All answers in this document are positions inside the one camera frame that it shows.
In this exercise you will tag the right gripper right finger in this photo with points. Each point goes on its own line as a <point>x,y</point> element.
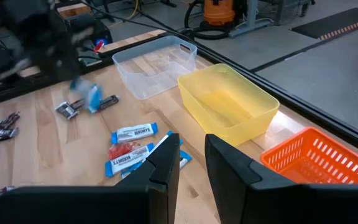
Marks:
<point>235,186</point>

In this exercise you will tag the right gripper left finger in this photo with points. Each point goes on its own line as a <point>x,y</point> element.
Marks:
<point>160,186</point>

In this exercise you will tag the red gummy candy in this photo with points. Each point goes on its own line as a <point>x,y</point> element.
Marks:
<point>120,150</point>

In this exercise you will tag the black control box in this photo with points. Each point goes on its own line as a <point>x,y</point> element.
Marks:
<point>99,29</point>

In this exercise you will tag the yellow plastic bin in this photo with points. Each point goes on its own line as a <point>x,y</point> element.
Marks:
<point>228,105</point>

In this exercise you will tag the orange plastic basket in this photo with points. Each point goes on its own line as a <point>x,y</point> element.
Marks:
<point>315,155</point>

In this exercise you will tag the clear plastic bin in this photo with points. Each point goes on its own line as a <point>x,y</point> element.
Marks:
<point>154,71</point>

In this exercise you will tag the grey metal table leg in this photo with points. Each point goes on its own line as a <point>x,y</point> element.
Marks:
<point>250,18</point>

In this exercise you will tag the orange shop vacuum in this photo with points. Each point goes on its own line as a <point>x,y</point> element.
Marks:
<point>218,11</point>

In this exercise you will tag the black mat orange striped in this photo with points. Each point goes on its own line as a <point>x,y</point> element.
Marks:
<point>337,23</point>

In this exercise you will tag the black aluminium table frame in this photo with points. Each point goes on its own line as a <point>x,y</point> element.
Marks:
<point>322,117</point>

